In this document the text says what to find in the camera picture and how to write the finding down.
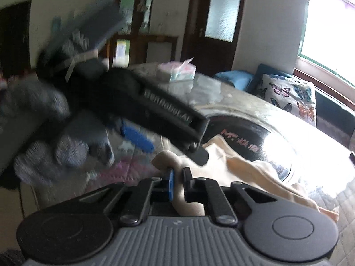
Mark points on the dark teal sofa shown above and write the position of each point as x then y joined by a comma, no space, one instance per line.
332,108

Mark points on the round black induction cooker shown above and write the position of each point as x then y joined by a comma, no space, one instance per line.
249,135

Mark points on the dark wooden cabinet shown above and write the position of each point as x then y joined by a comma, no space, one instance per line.
136,26

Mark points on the white green carton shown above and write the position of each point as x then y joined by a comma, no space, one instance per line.
122,51

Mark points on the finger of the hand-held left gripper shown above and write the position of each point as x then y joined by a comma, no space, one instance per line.
137,138
166,110

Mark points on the blue cushion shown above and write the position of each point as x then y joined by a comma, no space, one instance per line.
235,79

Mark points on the window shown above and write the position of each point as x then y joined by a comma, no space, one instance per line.
327,33

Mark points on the wooden door with frosted glass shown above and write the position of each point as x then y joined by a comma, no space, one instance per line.
194,47

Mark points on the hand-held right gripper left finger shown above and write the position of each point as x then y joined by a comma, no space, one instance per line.
170,184

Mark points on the butterfly print pillow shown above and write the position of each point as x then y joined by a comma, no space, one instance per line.
288,97

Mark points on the tissue box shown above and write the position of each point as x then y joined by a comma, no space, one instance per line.
180,72

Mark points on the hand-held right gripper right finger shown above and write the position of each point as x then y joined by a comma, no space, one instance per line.
187,184

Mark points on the cream t-shirt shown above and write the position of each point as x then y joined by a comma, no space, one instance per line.
244,171

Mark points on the dark wooden door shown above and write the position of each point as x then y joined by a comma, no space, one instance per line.
14,38

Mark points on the dark wooden side table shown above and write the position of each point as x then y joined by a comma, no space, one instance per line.
163,37

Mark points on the person's left hand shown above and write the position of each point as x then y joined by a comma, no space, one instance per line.
36,99

